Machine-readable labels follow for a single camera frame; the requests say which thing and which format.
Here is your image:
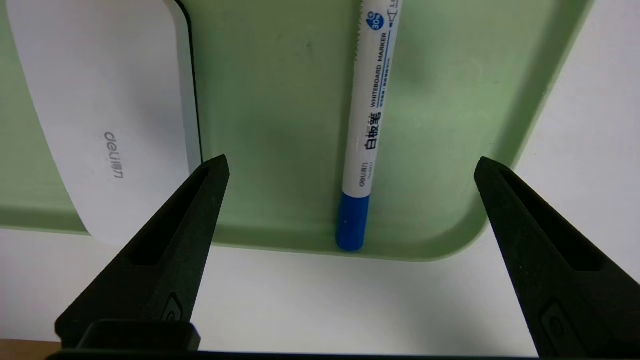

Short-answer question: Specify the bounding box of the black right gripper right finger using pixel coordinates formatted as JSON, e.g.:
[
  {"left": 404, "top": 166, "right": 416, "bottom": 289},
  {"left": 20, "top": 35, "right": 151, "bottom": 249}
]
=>
[{"left": 474, "top": 156, "right": 640, "bottom": 357}]

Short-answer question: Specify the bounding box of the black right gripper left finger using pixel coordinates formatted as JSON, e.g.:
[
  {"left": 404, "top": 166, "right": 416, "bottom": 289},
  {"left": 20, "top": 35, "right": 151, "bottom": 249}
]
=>
[{"left": 55, "top": 154, "right": 231, "bottom": 356}]

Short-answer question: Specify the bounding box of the white marker with blue cap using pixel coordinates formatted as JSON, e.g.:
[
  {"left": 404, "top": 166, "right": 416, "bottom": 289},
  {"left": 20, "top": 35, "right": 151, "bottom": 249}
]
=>
[{"left": 335, "top": 0, "right": 403, "bottom": 252}]

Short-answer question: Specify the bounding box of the light green plastic tray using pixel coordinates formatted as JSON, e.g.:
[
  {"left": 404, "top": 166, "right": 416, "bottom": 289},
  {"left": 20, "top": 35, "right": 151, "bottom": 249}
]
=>
[{"left": 0, "top": 0, "right": 596, "bottom": 262}]

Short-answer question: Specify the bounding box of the white pencil case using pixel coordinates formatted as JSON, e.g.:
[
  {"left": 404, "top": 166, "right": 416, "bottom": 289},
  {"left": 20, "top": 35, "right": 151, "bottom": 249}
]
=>
[{"left": 5, "top": 0, "right": 203, "bottom": 248}]

